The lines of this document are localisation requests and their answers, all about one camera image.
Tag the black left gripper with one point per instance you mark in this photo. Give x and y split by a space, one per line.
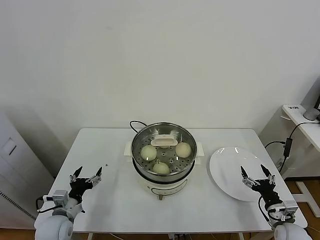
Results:
78 188

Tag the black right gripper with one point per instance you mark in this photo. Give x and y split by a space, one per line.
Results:
269 192

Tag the round glass pot lid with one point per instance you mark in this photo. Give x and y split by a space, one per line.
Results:
163 141

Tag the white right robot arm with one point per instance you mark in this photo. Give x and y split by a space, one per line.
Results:
287 232

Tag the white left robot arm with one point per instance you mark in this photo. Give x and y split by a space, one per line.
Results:
55 227

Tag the stainless steel steamer basket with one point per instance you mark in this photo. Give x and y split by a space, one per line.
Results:
140 135

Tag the white round plate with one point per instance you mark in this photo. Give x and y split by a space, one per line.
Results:
225 170

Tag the black power adapter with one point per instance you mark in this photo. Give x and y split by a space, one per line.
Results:
287 147

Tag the white side desk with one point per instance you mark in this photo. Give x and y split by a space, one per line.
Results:
310 135

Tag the light grey cabinet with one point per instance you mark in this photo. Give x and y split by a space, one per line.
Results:
15 162

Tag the cream electric cooker base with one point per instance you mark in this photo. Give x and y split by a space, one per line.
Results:
162 187

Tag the grey cylindrical stand base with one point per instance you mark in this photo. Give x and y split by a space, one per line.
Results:
309 114

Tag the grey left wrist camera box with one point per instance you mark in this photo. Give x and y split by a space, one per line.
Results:
60 197

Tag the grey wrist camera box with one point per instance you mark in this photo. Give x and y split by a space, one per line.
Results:
290 206
60 197

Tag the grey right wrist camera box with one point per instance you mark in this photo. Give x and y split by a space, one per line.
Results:
290 206

